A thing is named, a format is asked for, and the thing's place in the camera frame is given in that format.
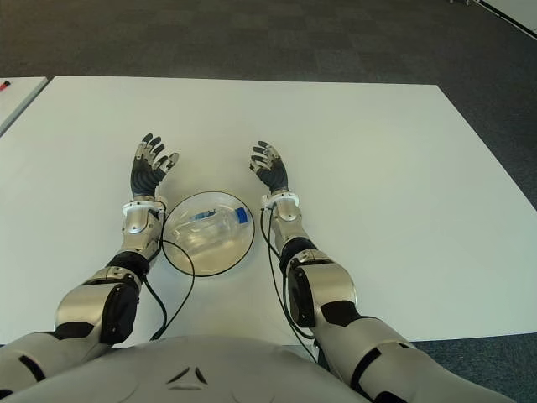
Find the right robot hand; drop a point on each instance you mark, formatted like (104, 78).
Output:
(274, 174)

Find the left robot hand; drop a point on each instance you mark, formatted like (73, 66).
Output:
(144, 176)

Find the clear water bottle blue cap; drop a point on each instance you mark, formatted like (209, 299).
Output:
(210, 228)

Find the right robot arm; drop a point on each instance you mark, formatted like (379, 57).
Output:
(331, 294)

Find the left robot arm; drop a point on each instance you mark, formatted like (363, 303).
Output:
(113, 277)

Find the white plate black rim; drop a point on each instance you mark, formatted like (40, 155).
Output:
(210, 260)

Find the white side table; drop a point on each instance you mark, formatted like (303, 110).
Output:
(19, 101)

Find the red black marker pen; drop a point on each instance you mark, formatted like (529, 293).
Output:
(5, 85)

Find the grey robot torso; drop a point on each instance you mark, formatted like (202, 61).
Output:
(189, 373)

